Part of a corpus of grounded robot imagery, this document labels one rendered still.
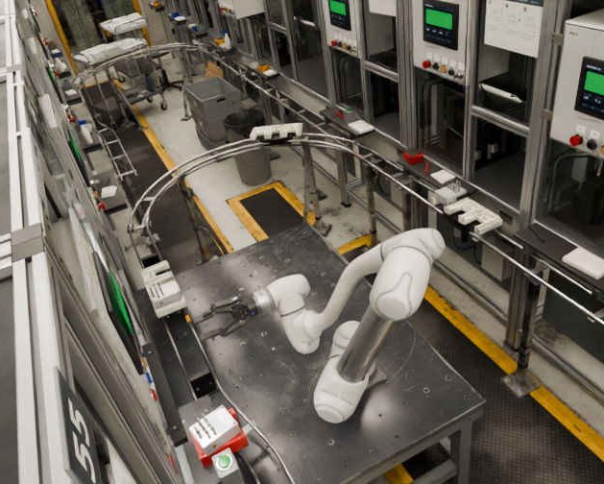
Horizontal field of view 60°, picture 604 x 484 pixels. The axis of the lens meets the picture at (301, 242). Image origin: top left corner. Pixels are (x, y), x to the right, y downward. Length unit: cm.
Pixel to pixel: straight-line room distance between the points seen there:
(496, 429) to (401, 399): 86
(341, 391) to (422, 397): 41
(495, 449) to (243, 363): 129
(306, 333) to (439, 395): 59
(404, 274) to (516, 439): 159
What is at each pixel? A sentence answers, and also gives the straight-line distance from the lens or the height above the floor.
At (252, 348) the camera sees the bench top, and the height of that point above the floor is 68.
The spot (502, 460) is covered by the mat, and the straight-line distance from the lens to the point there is 283.
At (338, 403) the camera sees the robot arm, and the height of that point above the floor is 90.
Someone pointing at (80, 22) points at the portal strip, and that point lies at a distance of 986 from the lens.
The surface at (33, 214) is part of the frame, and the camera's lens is 91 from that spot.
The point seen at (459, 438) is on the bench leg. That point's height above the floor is 46.
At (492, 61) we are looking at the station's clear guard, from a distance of 259.
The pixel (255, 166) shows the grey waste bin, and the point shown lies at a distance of 488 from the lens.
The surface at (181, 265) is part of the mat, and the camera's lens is 419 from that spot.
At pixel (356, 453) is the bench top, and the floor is 68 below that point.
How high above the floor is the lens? 241
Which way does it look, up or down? 36 degrees down
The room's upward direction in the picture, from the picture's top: 10 degrees counter-clockwise
